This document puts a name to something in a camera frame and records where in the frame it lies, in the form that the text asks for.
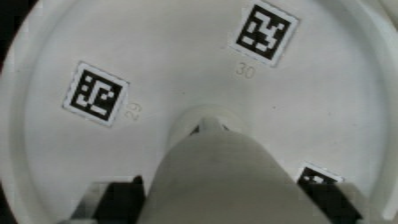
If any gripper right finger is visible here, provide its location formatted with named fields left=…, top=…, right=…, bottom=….
left=298, top=182, right=364, bottom=224

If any white round table top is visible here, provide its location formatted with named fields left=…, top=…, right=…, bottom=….
left=0, top=0, right=398, bottom=224

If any white cylindrical table leg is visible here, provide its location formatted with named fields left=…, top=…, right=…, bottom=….
left=144, top=116, right=327, bottom=224

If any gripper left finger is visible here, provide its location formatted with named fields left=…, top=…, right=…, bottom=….
left=57, top=176, right=146, bottom=224

